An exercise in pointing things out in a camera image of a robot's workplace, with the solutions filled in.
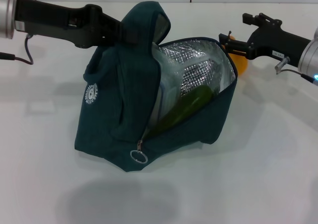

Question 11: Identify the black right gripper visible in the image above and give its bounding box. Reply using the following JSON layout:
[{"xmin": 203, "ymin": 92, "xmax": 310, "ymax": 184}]
[{"xmin": 218, "ymin": 11, "xmax": 311, "ymax": 68}]

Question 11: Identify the clear plastic food container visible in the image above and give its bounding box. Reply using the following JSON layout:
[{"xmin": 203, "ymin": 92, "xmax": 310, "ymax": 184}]
[{"xmin": 152, "ymin": 42, "xmax": 226, "ymax": 119}]

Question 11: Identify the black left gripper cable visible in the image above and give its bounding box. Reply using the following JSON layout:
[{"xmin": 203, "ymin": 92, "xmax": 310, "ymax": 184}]
[{"xmin": 0, "ymin": 33, "xmax": 35, "ymax": 66}]

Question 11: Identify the dark teal insulated lunch bag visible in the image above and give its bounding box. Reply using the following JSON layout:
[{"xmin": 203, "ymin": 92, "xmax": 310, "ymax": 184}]
[{"xmin": 74, "ymin": 0, "xmax": 237, "ymax": 172}]

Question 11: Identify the green cucumber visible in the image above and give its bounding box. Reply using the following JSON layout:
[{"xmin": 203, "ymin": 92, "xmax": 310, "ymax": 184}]
[{"xmin": 148, "ymin": 84, "xmax": 215, "ymax": 138}]

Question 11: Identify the yellow orange pear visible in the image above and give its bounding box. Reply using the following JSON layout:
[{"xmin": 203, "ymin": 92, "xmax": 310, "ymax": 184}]
[{"xmin": 228, "ymin": 31, "xmax": 249, "ymax": 77}]

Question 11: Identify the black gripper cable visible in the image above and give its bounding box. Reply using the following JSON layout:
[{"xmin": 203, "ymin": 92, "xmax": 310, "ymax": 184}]
[
  {"xmin": 0, "ymin": 33, "xmax": 35, "ymax": 66},
  {"xmin": 274, "ymin": 57, "xmax": 318, "ymax": 82}
]

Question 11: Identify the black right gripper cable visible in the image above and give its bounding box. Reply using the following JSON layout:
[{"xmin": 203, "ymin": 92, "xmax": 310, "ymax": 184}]
[{"xmin": 274, "ymin": 57, "xmax": 318, "ymax": 82}]

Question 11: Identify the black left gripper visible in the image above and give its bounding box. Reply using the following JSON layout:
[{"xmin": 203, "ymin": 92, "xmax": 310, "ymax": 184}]
[{"xmin": 13, "ymin": 0, "xmax": 140, "ymax": 49}]

